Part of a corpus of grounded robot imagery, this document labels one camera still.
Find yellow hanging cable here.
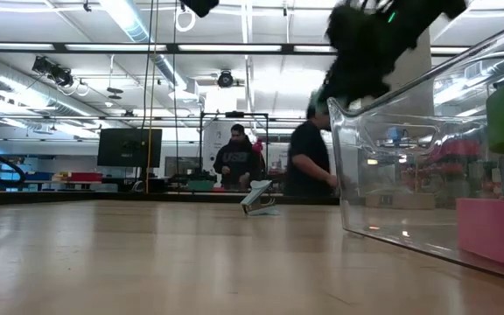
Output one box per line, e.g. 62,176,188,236
145,0,160,194

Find clear plastic bin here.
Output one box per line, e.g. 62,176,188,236
326,15,504,286

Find silver ventilation duct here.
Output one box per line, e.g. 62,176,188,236
0,52,104,128
98,0,190,91

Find pink tape roll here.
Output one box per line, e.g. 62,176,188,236
456,197,504,270

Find black monitor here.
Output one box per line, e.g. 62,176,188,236
96,127,164,169

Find black aluminium table frame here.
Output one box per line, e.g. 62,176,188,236
0,190,340,207

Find black overhead frame beam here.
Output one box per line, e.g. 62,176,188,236
0,40,472,57

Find black hanging cable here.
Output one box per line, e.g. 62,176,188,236
171,0,180,193

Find black overhead camera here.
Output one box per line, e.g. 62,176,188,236
180,0,221,18

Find person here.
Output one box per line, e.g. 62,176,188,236
283,107,340,198
212,122,267,193

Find green crate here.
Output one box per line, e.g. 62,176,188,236
185,179,216,193

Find round black ceiling camera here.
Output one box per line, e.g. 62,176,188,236
216,69,235,89

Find blue staple remover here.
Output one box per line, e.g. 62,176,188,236
240,178,281,217

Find black ceiling spotlights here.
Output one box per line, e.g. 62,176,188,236
31,55,75,88

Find white cable ring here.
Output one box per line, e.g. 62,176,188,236
174,7,197,33

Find red storage bin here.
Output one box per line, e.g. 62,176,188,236
66,171,104,183

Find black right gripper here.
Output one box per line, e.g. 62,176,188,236
321,0,415,104

